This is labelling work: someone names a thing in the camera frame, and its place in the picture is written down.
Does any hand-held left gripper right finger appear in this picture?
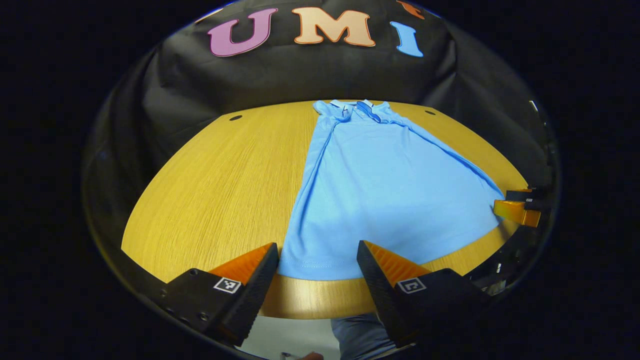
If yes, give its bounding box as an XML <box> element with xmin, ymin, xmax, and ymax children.
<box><xmin>356</xmin><ymin>240</ymin><xmax>492</xmax><ymax>349</ymax></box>

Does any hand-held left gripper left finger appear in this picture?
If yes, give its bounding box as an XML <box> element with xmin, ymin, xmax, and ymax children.
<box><xmin>160</xmin><ymin>242</ymin><xmax>280</xmax><ymax>347</ymax></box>

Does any light blue T-shirt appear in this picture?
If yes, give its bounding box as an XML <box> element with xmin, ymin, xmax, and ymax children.
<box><xmin>277</xmin><ymin>99</ymin><xmax>506</xmax><ymax>282</ymax></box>

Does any person's leg in jeans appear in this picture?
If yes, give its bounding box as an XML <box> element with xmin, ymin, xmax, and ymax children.
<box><xmin>330</xmin><ymin>314</ymin><xmax>398</xmax><ymax>360</ymax></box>

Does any black backdrop cloth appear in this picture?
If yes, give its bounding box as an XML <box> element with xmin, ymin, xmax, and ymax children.
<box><xmin>82</xmin><ymin>0</ymin><xmax>560</xmax><ymax>261</ymax></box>

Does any dark metal frame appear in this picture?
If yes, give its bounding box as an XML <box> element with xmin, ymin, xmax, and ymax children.
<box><xmin>465</xmin><ymin>225</ymin><xmax>533</xmax><ymax>298</ymax></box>

